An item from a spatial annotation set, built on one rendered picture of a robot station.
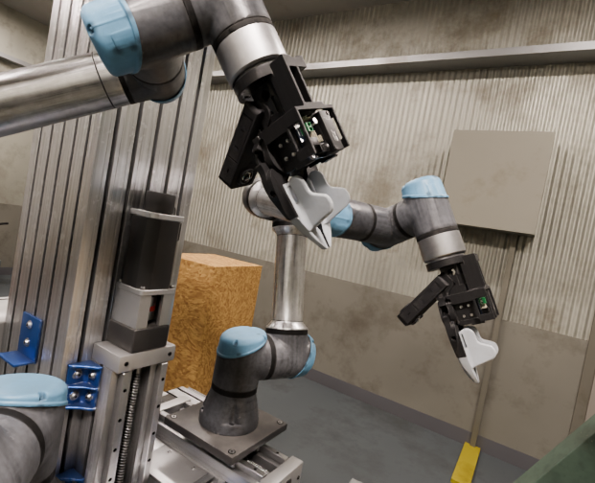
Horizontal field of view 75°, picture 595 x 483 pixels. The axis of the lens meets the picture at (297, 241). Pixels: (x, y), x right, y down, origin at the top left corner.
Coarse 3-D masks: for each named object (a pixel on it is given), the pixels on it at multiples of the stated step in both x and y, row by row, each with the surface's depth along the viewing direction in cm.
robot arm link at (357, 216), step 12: (252, 192) 95; (264, 192) 92; (252, 204) 96; (264, 204) 91; (360, 204) 71; (264, 216) 98; (276, 216) 89; (336, 216) 67; (348, 216) 68; (360, 216) 70; (372, 216) 71; (336, 228) 68; (348, 228) 69; (360, 228) 70; (372, 228) 72; (360, 240) 73
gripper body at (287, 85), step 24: (264, 72) 41; (288, 72) 40; (240, 96) 44; (264, 96) 45; (288, 96) 41; (264, 120) 44; (288, 120) 40; (312, 120) 42; (336, 120) 44; (264, 144) 43; (288, 144) 42; (312, 144) 39; (336, 144) 43; (288, 168) 43
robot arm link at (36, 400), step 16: (0, 384) 53; (16, 384) 54; (32, 384) 55; (48, 384) 55; (64, 384) 57; (0, 400) 49; (16, 400) 50; (32, 400) 51; (48, 400) 53; (64, 400) 56; (16, 416) 49; (32, 416) 51; (48, 416) 53; (48, 432) 52; (48, 448) 52; (48, 464) 55; (32, 480) 53
